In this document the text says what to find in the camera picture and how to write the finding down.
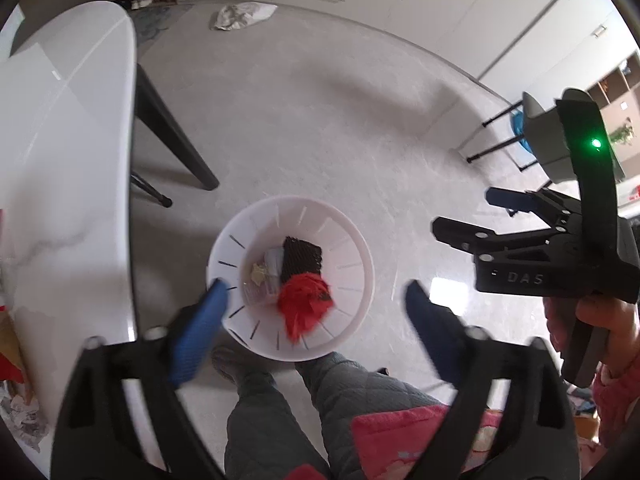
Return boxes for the red torn cardboard sheet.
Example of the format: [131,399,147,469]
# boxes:
[277,273,335,344]

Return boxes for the yellow wrapper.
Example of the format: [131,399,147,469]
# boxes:
[250,263,267,287]

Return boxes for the newspaper ball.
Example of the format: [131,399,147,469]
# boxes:
[1,380,50,452]

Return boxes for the blue surgical face mask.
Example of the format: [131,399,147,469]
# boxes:
[264,246,284,296]

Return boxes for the white plastic trash bin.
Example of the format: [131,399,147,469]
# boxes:
[206,196,374,362]

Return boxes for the person right hand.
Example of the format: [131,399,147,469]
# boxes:
[576,297,639,378]

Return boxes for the black metal rack legs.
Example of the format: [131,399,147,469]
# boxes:
[459,100,536,172]

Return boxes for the pink patterned jacket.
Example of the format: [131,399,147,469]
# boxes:
[278,303,640,480]

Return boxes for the person legs grey trousers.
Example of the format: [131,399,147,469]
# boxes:
[210,346,452,480]

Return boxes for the crumpled cloth on floor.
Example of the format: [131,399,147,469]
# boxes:
[209,2,278,32]

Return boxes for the black table leg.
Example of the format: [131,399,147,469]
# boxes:
[134,63,220,191]

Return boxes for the beige cabinet wall unit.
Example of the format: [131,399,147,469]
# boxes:
[234,0,638,102]

